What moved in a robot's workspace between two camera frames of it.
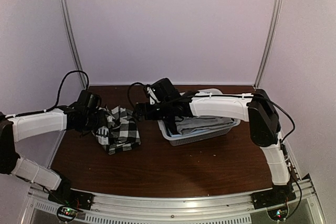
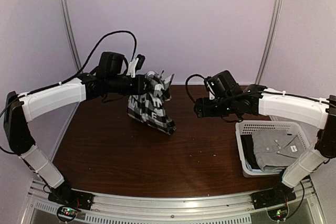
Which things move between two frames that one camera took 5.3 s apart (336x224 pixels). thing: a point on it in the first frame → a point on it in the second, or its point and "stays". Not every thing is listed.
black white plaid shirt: (122, 133) → (150, 107)
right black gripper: (149, 115) → (203, 109)
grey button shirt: (190, 124) → (276, 149)
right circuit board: (278, 214) stays
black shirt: (171, 127) → (248, 144)
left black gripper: (102, 122) → (138, 90)
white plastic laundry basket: (198, 137) → (275, 124)
